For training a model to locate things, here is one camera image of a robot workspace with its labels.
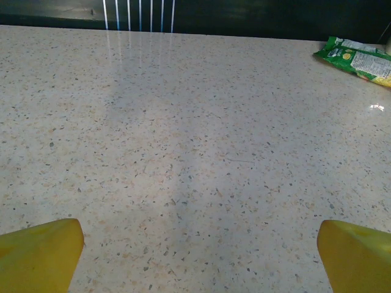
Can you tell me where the green snack packet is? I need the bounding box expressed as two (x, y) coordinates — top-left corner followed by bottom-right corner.
(313, 36), (391, 89)

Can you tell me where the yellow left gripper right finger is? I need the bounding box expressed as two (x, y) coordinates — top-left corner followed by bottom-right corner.
(317, 219), (391, 293)

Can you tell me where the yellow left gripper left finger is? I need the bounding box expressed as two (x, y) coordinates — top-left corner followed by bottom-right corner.
(0, 218), (85, 293)

